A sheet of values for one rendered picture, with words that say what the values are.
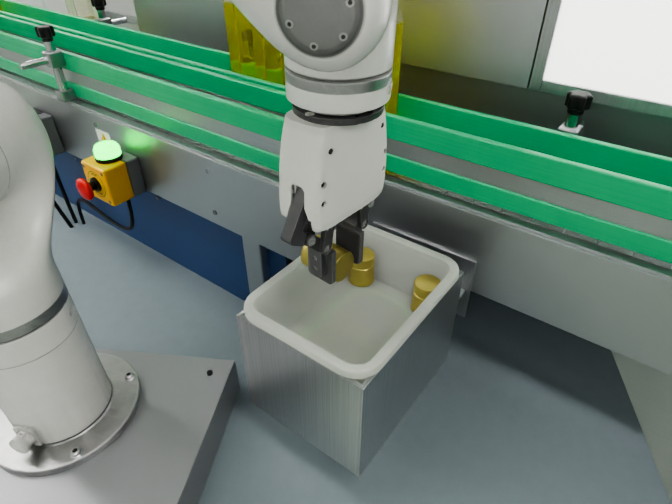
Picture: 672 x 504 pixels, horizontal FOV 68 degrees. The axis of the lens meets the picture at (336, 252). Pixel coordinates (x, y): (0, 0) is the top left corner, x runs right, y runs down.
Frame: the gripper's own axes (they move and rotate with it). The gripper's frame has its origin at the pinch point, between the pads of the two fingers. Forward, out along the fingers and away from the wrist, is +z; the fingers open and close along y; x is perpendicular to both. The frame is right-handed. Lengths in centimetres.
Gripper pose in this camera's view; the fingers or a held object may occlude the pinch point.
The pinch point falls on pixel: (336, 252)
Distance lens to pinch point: 50.0
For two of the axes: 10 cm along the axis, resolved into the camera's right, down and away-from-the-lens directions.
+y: -6.5, 4.6, -6.0
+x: 7.6, 4.1, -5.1
